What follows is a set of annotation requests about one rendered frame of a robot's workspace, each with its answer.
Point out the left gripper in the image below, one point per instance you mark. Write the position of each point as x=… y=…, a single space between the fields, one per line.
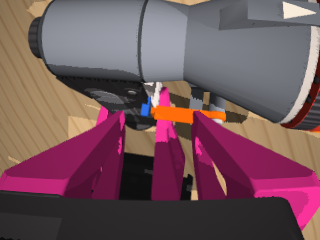
x=166 y=183

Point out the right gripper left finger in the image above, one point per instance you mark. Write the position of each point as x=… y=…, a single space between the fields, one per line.
x=69 y=168

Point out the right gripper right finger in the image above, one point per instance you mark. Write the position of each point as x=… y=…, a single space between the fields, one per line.
x=249 y=170

